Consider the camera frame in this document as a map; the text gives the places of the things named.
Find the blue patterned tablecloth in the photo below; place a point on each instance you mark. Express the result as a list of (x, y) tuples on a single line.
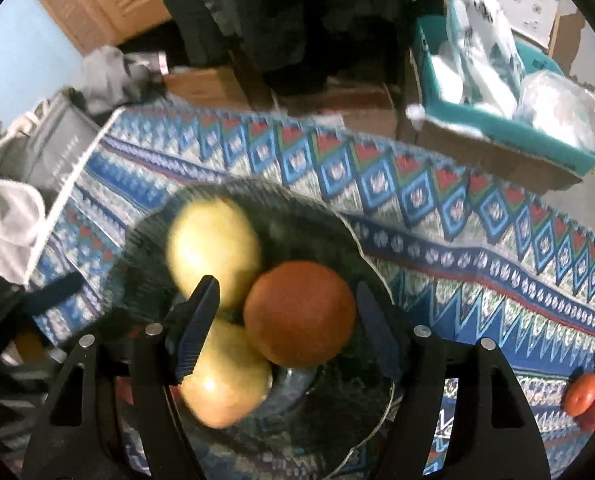
[(427, 210)]

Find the grey clothes pile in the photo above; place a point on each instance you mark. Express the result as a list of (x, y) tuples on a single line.
[(112, 75)]

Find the wooden drawer box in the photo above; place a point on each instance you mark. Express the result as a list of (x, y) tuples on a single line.
[(202, 87)]

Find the grey jacket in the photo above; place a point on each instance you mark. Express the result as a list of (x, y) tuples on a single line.
[(212, 0)]

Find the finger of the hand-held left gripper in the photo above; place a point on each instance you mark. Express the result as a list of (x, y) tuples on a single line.
[(52, 295)]

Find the dark red apple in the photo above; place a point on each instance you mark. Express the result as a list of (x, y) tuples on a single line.
[(122, 390)]

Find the orange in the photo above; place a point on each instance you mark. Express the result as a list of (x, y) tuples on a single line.
[(300, 315)]

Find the dark green glass bowl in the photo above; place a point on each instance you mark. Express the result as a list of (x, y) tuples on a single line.
[(302, 220)]

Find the teal box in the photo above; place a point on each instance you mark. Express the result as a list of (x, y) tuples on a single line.
[(477, 120)]

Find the clear plastic bag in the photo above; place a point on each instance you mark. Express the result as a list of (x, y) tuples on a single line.
[(557, 105)]

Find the small tangerine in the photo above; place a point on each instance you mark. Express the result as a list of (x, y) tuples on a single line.
[(27, 347), (582, 392)]

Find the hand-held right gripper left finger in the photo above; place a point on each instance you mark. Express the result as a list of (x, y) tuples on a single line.
[(197, 330)]

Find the yellow apple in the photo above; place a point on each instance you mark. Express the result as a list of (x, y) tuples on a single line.
[(227, 385), (212, 245)]

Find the brown cardboard box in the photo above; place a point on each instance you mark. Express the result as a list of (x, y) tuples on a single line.
[(477, 155)]

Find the wooden louvered wardrobe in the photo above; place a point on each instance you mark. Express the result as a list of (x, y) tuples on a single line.
[(102, 0)]

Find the black coat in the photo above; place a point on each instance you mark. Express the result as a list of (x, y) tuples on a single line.
[(302, 20)]

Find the light grey cloth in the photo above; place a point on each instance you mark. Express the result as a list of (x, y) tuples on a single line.
[(2, 210)]

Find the grey tote bag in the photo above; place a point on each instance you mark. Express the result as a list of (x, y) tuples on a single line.
[(62, 145)]

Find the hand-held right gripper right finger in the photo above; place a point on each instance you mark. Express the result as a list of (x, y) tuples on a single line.
[(377, 330)]

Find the white floral fabric bag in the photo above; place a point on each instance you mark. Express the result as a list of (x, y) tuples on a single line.
[(482, 35)]

